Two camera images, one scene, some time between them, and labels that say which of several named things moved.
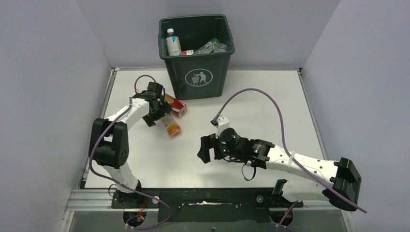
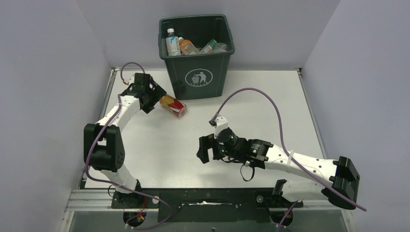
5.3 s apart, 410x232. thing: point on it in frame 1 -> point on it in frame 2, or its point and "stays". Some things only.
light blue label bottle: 173,43 stays
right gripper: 210,141 stays
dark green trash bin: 199,76 stays
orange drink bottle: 173,129 -> 187,48
